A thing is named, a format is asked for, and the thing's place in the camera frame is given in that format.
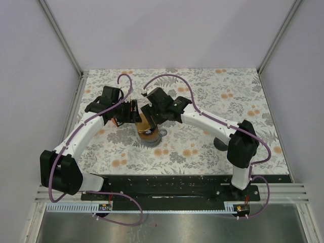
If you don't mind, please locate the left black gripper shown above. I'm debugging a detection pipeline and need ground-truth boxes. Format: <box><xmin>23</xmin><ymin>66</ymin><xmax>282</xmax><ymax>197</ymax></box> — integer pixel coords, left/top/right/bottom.
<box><xmin>112</xmin><ymin>99</ymin><xmax>142</xmax><ymax>123</ymax></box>

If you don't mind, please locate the white slotted cable duct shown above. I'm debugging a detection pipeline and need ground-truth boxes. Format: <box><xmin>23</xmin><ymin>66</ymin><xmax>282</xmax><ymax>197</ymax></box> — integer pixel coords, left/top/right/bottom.
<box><xmin>46</xmin><ymin>203</ymin><xmax>113</xmax><ymax>213</ymax></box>

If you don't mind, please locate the orange coffee filter box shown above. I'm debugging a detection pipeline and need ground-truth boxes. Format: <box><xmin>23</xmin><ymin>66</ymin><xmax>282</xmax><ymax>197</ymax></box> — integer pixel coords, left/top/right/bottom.
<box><xmin>111</xmin><ymin>118</ymin><xmax>126</xmax><ymax>127</ymax></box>

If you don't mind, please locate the red and grey cup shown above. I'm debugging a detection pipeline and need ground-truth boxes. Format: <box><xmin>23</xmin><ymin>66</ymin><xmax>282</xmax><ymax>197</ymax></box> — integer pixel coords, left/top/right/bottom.
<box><xmin>213</xmin><ymin>138</ymin><xmax>228</xmax><ymax>151</ymax></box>

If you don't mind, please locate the wooden dripper ring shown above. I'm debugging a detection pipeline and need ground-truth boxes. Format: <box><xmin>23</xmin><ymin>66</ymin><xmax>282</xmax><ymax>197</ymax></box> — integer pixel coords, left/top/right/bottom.
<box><xmin>139</xmin><ymin>130</ymin><xmax>159</xmax><ymax>143</ymax></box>

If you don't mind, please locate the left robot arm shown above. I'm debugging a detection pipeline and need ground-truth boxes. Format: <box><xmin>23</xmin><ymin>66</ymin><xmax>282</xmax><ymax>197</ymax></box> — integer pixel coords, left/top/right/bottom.
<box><xmin>40</xmin><ymin>86</ymin><xmax>141</xmax><ymax>200</ymax></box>

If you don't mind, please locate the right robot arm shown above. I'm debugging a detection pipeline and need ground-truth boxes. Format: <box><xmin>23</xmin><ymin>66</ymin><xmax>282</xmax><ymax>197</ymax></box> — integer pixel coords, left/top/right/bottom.
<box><xmin>141</xmin><ymin>87</ymin><xmax>259</xmax><ymax>200</ymax></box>

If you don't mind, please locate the floral table mat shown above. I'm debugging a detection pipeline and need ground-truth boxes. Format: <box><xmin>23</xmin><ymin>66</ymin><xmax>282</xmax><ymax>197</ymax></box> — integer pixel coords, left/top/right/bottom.
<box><xmin>78</xmin><ymin>68</ymin><xmax>289</xmax><ymax>175</ymax></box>

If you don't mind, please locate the glass coffee server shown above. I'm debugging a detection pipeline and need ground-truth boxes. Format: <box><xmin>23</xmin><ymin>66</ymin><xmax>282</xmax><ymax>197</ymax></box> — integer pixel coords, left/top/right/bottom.
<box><xmin>139</xmin><ymin>128</ymin><xmax>168</xmax><ymax>148</ymax></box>

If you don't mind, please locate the brown paper coffee filter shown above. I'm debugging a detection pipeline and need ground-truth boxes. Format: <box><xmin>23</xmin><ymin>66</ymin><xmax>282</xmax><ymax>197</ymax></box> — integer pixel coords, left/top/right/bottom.
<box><xmin>135</xmin><ymin>113</ymin><xmax>151</xmax><ymax>134</ymax></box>

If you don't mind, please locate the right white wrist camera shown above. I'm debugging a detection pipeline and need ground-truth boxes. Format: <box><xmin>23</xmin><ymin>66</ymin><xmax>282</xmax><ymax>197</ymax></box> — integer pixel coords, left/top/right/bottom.
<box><xmin>141</xmin><ymin>86</ymin><xmax>157</xmax><ymax>97</ymax></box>

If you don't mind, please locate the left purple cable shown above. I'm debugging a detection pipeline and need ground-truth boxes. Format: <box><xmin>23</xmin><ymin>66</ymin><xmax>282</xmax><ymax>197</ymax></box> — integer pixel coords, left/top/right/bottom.
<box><xmin>48</xmin><ymin>73</ymin><xmax>144</xmax><ymax>226</ymax></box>

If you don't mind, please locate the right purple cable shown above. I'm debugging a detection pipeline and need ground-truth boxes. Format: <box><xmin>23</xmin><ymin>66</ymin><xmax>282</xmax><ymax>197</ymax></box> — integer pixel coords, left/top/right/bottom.
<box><xmin>143</xmin><ymin>74</ymin><xmax>273</xmax><ymax>220</ymax></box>

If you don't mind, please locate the purple cable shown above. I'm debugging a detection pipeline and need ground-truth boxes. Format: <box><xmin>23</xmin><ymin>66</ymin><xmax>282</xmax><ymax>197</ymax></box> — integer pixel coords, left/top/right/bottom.
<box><xmin>48</xmin><ymin>73</ymin><xmax>144</xmax><ymax>226</ymax></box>
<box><xmin>143</xmin><ymin>74</ymin><xmax>273</xmax><ymax>220</ymax></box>

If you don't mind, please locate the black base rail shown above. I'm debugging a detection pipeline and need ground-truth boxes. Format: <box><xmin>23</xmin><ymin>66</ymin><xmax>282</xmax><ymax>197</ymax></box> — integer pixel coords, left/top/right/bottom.
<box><xmin>81</xmin><ymin>175</ymin><xmax>260</xmax><ymax>211</ymax></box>

